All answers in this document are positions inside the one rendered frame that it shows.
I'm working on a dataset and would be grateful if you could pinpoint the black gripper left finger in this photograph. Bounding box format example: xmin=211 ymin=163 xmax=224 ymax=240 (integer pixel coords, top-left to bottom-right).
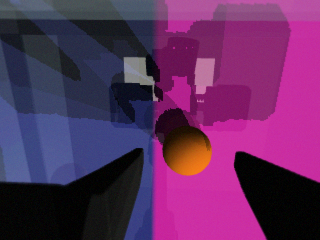
xmin=0 ymin=148 xmax=144 ymax=240

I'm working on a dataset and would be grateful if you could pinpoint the clear l-shaped low wall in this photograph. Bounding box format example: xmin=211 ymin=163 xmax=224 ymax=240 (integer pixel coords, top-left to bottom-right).
xmin=0 ymin=0 xmax=320 ymax=21

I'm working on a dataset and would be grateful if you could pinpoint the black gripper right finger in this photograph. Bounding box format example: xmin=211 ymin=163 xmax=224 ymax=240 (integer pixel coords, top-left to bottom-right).
xmin=234 ymin=151 xmax=320 ymax=240

